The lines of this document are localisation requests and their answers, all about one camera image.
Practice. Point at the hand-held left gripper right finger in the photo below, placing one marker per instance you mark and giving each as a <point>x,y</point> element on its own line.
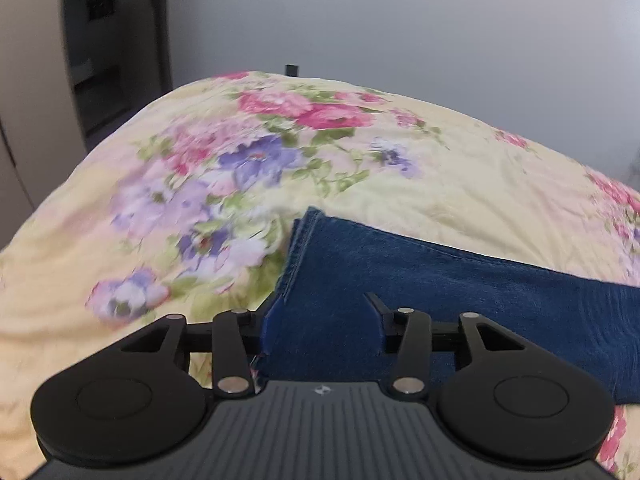
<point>380,334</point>

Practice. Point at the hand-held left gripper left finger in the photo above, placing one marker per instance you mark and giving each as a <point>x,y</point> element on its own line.
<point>267,334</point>

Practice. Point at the blue denim pants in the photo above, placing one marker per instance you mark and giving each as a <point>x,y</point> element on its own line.
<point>400,270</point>

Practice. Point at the floral yellow blanket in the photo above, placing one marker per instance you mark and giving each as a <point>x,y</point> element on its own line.
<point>450,180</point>

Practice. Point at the small black object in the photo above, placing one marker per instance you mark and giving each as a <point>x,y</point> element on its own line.
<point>291,70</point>

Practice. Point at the dark door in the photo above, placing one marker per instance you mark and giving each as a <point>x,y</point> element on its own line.
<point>125,60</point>

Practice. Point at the beige wardrobe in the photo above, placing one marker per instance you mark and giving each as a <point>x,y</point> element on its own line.
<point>35,85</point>

